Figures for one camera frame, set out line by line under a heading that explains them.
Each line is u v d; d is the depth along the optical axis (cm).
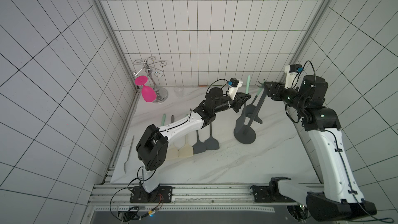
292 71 54
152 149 46
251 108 87
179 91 112
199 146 88
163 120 102
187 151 85
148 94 95
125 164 82
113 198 68
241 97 65
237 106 68
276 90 56
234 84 62
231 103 65
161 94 115
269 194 71
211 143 89
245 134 94
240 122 81
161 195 72
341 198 36
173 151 87
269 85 64
